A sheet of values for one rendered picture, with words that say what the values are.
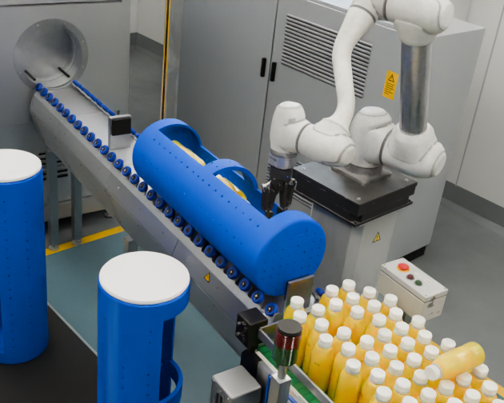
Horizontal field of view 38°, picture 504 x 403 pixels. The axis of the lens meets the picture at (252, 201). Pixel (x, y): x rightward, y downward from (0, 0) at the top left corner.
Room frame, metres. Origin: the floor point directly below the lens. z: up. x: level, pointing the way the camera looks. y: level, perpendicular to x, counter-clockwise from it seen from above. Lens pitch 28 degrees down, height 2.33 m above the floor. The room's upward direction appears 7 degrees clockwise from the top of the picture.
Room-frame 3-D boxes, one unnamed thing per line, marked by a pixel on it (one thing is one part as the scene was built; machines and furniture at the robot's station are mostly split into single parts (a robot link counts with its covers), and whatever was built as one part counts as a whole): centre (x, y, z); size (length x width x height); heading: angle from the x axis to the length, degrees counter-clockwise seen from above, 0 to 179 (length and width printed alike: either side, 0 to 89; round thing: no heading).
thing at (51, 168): (3.49, 1.10, 0.31); 0.06 x 0.06 x 0.63; 37
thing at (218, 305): (2.75, 0.45, 0.79); 2.17 x 0.29 x 0.34; 37
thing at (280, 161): (2.14, -0.08, 1.36); 0.09 x 0.09 x 0.06
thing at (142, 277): (1.85, 0.30, 1.03); 0.28 x 0.28 x 0.01
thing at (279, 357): (1.39, -0.13, 1.18); 0.06 x 0.06 x 0.05
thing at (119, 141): (2.97, 0.63, 1.00); 0.10 x 0.04 x 0.15; 127
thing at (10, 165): (2.48, 0.97, 1.03); 0.28 x 0.28 x 0.01
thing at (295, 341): (1.39, -0.13, 1.23); 0.06 x 0.06 x 0.04
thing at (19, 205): (2.48, 0.97, 0.59); 0.28 x 0.28 x 0.88
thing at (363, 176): (2.67, -0.41, 1.13); 0.22 x 0.18 x 0.06; 44
